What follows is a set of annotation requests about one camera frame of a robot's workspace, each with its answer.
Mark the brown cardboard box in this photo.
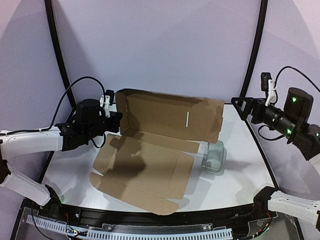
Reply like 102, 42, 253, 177
89, 88, 225, 216

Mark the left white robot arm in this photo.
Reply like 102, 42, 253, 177
0, 99, 123, 218

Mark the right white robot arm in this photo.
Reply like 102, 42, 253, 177
231, 87, 320, 229

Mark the pale green glasses case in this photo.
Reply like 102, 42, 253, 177
201, 140, 225, 174

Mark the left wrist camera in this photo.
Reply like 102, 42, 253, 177
99, 89, 115, 118

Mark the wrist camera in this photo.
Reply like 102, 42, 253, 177
260, 72, 278, 107
99, 89, 115, 118

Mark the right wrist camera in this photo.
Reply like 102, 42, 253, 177
260, 72, 278, 107

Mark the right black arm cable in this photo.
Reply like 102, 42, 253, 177
258, 65, 320, 142

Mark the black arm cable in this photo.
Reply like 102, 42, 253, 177
258, 65, 320, 142
48, 76, 107, 150

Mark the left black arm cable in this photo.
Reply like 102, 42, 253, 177
48, 76, 107, 150

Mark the black front frame rail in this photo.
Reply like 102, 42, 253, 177
62, 204, 258, 227

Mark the right black frame post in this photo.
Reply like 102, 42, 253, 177
239, 0, 269, 97

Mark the black frame post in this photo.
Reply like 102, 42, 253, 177
44, 0, 77, 107
239, 0, 269, 97

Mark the white slotted cable duct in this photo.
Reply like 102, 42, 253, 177
22, 214, 233, 240

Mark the left black frame post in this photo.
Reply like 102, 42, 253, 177
44, 0, 77, 107

